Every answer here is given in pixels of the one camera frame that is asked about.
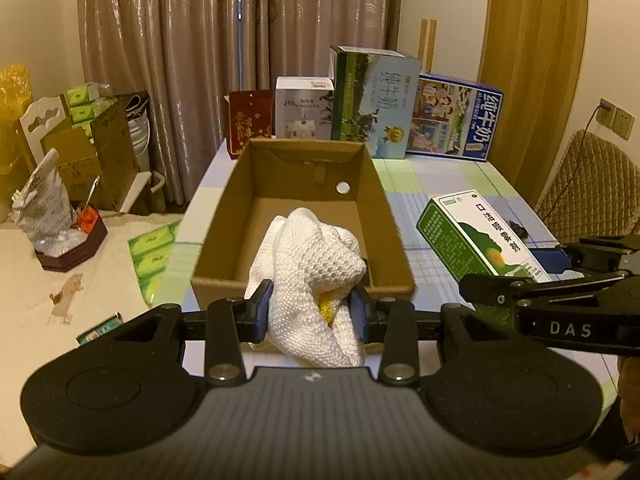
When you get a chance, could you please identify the brown cardboard box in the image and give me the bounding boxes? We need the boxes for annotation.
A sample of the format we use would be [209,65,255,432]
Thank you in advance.
[191,137,417,308]

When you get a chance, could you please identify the white appliance box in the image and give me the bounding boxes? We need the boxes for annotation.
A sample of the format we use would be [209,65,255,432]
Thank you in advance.
[274,76,335,141]

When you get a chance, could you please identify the wall socket plate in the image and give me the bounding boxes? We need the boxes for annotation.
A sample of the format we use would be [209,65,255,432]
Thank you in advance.
[598,98,636,141]

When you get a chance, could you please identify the clear crumpled plastic bag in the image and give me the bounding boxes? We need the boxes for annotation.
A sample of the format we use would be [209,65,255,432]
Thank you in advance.
[12,149,77,256]

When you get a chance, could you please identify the wooden slats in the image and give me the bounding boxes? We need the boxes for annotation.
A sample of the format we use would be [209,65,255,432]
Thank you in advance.
[420,19,437,73]

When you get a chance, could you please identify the white carved chair back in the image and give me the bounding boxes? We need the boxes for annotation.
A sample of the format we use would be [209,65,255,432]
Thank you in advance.
[19,94,72,162]

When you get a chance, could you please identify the green tissue packs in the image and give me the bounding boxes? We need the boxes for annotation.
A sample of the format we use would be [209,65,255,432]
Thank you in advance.
[66,82,119,127]

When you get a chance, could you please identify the green tissue pack bundle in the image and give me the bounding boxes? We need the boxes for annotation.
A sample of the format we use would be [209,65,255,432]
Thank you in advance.
[127,220,183,308]

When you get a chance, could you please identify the person's right hand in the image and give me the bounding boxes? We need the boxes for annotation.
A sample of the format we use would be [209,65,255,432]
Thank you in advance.
[617,355,640,457]

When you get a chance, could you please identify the red gift box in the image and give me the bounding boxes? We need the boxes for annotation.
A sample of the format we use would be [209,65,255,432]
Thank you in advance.
[227,89,275,161]

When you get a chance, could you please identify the blue milk carton box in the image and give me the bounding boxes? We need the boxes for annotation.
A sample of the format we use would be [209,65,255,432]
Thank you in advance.
[406,71,503,162]

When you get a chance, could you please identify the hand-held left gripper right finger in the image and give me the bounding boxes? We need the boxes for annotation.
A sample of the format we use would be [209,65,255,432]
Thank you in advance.
[348,287,506,387]

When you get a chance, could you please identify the dark red octagonal tray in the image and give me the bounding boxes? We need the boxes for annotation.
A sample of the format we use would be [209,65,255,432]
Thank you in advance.
[34,215,108,273]

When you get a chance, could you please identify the yellow plastic bag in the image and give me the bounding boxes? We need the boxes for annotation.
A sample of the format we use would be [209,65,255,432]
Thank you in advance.
[0,64,33,161]

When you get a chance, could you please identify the yellow curtain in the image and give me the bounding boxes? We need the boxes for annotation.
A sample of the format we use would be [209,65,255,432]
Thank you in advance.
[477,0,590,206]

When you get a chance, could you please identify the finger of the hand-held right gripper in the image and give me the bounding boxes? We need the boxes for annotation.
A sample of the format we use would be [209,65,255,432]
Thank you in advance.
[530,234,640,276]
[459,270,640,311]

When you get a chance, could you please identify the charger cable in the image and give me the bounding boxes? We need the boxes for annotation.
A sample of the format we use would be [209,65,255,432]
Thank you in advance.
[542,104,613,216]

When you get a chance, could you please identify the wooden animal figure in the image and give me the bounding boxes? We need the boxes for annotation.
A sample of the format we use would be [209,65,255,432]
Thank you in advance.
[49,274,85,322]

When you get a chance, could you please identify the stacked cardboard boxes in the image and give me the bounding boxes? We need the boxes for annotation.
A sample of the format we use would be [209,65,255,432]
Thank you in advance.
[42,100,142,212]

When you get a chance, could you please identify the green medicine box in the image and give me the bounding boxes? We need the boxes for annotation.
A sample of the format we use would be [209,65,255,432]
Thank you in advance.
[416,189,551,293]

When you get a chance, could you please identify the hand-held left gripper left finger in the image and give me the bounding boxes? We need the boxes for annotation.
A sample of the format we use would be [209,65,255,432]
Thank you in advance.
[117,280,275,387]

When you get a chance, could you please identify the green milk carton box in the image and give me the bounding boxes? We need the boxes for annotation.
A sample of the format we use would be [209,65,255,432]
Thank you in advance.
[330,45,422,161]

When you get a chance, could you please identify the white knit cloth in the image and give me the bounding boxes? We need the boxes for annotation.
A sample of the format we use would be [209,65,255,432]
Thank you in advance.
[244,207,368,368]

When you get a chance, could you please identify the small green and red box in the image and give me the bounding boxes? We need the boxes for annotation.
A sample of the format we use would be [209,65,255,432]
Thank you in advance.
[76,312,123,346]

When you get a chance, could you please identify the brown sheer curtain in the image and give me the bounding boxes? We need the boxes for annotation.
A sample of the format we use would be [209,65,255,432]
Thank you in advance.
[77,0,403,206]

